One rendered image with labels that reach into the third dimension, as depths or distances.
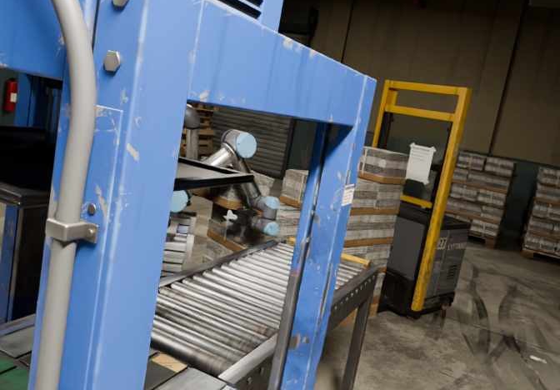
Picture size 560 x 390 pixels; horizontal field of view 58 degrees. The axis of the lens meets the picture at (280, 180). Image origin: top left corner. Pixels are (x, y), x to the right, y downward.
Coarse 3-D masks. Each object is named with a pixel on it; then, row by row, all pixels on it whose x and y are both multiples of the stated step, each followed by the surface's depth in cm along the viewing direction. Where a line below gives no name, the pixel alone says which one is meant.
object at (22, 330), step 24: (0, 336) 123; (24, 336) 124; (0, 360) 112; (24, 360) 114; (168, 360) 125; (0, 384) 104; (24, 384) 105; (144, 384) 113; (168, 384) 115; (192, 384) 116; (216, 384) 118
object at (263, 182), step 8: (232, 168) 281; (256, 176) 285; (264, 176) 289; (240, 184) 279; (264, 184) 291; (216, 192) 284; (224, 192) 279; (232, 192) 277; (240, 192) 281; (264, 192) 293; (232, 200) 278; (240, 200) 282
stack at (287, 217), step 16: (224, 208) 299; (288, 208) 329; (208, 224) 310; (224, 224) 299; (240, 224) 287; (288, 224) 304; (352, 224) 347; (368, 224) 359; (208, 240) 310; (224, 240) 298; (240, 240) 287; (256, 240) 290; (352, 240) 350; (208, 256) 310
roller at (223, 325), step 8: (160, 296) 162; (160, 304) 160; (168, 304) 159; (176, 304) 159; (184, 304) 159; (184, 312) 156; (192, 312) 156; (200, 312) 156; (200, 320) 154; (208, 320) 153; (216, 320) 153; (224, 320) 153; (224, 328) 150; (232, 328) 150; (240, 328) 150; (240, 336) 148; (248, 336) 147; (256, 336) 147; (264, 336) 148
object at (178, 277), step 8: (272, 240) 255; (280, 240) 257; (248, 248) 233; (256, 248) 235; (264, 248) 239; (224, 256) 215; (232, 256) 217; (240, 256) 219; (200, 264) 199; (208, 264) 201; (216, 264) 203; (176, 272) 185; (184, 272) 187; (192, 272) 188; (200, 272) 191; (160, 280) 175; (168, 280) 177; (176, 280) 178
